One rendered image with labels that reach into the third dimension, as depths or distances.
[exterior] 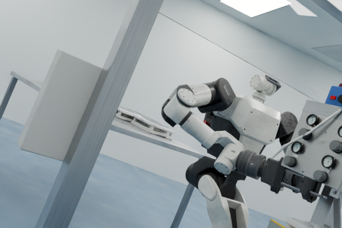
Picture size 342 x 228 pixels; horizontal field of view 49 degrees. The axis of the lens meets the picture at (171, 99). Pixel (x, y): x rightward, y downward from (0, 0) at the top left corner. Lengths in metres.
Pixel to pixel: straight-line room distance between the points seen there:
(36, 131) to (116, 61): 0.26
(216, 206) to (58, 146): 0.84
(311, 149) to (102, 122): 0.64
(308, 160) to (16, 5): 5.36
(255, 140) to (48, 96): 1.00
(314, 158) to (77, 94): 0.71
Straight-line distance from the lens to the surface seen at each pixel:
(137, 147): 6.12
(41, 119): 0.97
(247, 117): 1.61
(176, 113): 1.33
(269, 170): 1.33
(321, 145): 1.21
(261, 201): 7.04
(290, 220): 1.28
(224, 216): 1.61
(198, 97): 1.45
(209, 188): 1.67
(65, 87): 0.96
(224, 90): 1.58
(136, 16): 0.94
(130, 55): 0.94
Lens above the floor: 1.03
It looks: 2 degrees up
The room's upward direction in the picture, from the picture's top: 23 degrees clockwise
